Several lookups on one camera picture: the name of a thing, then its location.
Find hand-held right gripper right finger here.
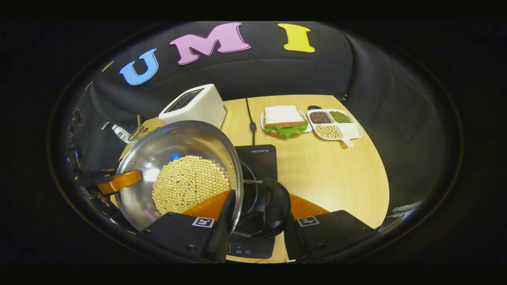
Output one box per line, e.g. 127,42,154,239
283,193,377,262

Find black power cable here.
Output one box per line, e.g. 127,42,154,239
245,97,257,146

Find small pile of soybeans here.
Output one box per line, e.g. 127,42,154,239
316,125,343,139

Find large pile of soybeans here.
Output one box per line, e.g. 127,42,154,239
152,155,231,215

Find black induction cooktop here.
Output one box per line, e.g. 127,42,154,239
227,144,278,260

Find white toaster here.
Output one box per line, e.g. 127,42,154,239
158,84,227,129

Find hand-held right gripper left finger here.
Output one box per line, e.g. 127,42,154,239
137,190,236,263

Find wire mesh basket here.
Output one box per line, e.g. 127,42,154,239
128,121,151,142

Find white bag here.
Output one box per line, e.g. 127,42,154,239
391,201,421,215

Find white green-label drink bottle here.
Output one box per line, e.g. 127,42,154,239
111,123,133,146

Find white divided tray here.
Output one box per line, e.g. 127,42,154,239
307,108,364,147

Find pile of red beans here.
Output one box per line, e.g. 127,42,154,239
309,111,332,124

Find sandwich with lettuce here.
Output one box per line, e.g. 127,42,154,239
263,105,309,138

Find stainless steel pot black handle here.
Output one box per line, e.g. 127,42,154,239
114,120,292,240

